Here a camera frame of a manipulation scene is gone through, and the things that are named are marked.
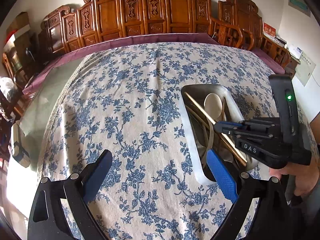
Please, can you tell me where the blue floral tablecloth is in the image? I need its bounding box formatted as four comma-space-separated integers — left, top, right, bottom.
37, 42, 277, 239

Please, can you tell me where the cardboard box stack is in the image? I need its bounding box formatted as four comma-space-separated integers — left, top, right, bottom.
4, 11, 30, 45

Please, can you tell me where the red calendar card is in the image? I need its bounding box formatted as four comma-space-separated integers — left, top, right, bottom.
263, 22, 276, 38

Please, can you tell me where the person's right hand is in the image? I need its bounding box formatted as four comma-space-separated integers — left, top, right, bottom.
269, 157, 319, 197

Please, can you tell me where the purple chair cushion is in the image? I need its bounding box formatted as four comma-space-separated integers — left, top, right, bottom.
252, 48, 285, 74

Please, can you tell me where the carved wooden armchair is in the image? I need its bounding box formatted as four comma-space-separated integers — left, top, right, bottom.
218, 0, 263, 51

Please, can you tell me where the purple bench cushion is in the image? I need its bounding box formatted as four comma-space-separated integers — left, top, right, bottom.
23, 33, 219, 95

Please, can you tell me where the metal rectangular tray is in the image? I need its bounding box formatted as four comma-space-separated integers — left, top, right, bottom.
179, 84, 244, 185

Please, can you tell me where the green wall sign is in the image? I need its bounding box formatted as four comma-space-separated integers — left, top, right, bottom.
288, 0, 311, 17

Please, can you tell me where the white wall panel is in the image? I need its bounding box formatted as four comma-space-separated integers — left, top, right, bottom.
295, 52, 316, 87

